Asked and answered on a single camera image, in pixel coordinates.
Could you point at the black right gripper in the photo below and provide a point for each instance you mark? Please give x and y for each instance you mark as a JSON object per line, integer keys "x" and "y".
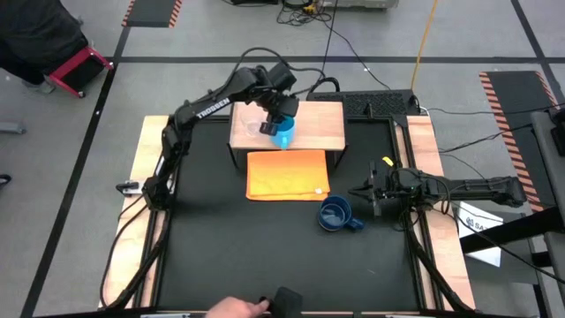
{"x": 386, "y": 187}

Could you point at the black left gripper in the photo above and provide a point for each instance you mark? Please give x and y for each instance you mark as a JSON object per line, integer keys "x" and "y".
{"x": 280, "y": 105}

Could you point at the light blue plastic mug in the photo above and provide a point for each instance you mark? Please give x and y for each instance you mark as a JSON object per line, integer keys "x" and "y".
{"x": 284, "y": 134}

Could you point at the clear plastic cup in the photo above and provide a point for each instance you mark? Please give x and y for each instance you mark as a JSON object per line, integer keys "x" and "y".
{"x": 251, "y": 128}

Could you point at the dark blue ceramic mug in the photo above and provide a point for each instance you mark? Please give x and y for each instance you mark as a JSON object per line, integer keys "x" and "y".
{"x": 333, "y": 216}

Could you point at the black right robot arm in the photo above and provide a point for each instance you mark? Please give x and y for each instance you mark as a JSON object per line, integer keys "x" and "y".
{"x": 481, "y": 187}

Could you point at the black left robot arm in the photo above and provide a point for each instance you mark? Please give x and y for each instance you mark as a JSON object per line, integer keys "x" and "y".
{"x": 212, "y": 108}

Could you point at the small yellow tag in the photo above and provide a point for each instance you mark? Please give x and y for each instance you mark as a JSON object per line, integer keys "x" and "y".
{"x": 388, "y": 161}

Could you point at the orange folded cloth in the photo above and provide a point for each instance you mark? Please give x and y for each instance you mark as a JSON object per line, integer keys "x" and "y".
{"x": 287, "y": 176}

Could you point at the wooden table side board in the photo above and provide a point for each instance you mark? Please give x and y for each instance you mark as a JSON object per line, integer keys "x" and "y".
{"x": 434, "y": 146}
{"x": 150, "y": 137}

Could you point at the white printed paper sheet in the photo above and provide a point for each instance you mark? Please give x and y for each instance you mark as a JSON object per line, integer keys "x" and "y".
{"x": 474, "y": 218}

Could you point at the grey equipment case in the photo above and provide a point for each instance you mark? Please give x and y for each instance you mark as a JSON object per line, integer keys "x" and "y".
{"x": 362, "y": 3}

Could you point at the black desk edge bar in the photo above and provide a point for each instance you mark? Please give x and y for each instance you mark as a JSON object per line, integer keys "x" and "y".
{"x": 512, "y": 229}

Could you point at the black hazard-striped floor mat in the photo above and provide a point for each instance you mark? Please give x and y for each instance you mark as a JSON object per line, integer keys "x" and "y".
{"x": 152, "y": 13}
{"x": 518, "y": 115}

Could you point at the person's hand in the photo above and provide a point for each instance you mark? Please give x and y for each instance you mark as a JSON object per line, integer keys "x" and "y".
{"x": 234, "y": 308}

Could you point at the grey desk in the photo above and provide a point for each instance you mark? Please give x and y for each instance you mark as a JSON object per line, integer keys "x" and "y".
{"x": 549, "y": 176}

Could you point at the red framed stool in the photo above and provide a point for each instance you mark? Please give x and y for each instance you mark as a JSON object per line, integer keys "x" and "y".
{"x": 75, "y": 75}

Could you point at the person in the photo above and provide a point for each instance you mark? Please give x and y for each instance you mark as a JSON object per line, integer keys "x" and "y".
{"x": 35, "y": 31}

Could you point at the grey flat bar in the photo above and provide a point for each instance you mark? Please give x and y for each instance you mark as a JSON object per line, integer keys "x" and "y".
{"x": 11, "y": 128}

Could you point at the wooden shelf with black frame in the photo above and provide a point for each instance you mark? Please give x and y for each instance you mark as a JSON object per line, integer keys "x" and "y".
{"x": 322, "y": 128}

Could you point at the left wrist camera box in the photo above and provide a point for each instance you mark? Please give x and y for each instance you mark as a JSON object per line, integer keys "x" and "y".
{"x": 282, "y": 76}

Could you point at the black metal table frame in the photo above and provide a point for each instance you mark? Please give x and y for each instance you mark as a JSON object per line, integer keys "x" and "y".
{"x": 397, "y": 132}

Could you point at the silver corner bracket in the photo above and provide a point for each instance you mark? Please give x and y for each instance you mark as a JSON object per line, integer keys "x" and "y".
{"x": 130, "y": 189}

